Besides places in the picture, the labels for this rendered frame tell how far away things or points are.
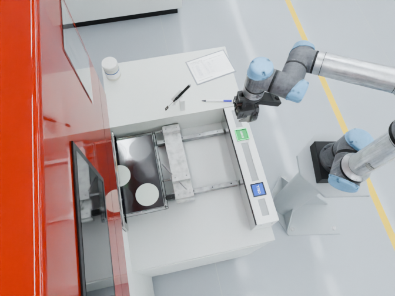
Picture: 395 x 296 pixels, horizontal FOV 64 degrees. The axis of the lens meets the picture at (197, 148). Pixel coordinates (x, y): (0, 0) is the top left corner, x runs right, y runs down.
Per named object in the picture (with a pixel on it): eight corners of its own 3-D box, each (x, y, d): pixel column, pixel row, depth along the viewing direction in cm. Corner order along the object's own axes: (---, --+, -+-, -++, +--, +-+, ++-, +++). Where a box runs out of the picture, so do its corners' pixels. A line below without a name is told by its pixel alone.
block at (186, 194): (176, 201, 139) (176, 199, 136) (174, 193, 140) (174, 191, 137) (194, 197, 140) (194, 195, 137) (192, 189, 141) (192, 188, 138)
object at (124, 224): (124, 231, 136) (120, 228, 128) (113, 140, 153) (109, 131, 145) (129, 231, 137) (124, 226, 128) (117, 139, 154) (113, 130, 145)
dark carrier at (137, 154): (82, 222, 133) (81, 222, 132) (77, 148, 146) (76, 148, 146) (164, 206, 136) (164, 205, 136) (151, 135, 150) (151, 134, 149)
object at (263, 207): (251, 231, 140) (257, 225, 127) (221, 122, 162) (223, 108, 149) (271, 226, 141) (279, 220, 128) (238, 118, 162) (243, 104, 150)
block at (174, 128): (163, 135, 151) (163, 133, 149) (162, 129, 153) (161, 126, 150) (180, 132, 152) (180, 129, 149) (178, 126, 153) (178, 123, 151)
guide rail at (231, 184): (129, 208, 143) (128, 206, 140) (129, 203, 144) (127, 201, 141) (237, 185, 148) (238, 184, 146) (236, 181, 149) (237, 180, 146)
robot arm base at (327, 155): (344, 143, 152) (355, 133, 143) (355, 172, 146) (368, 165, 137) (315, 146, 150) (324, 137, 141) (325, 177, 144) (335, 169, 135)
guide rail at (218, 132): (122, 153, 154) (121, 151, 151) (121, 149, 154) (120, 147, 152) (223, 134, 159) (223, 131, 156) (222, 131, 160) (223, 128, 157)
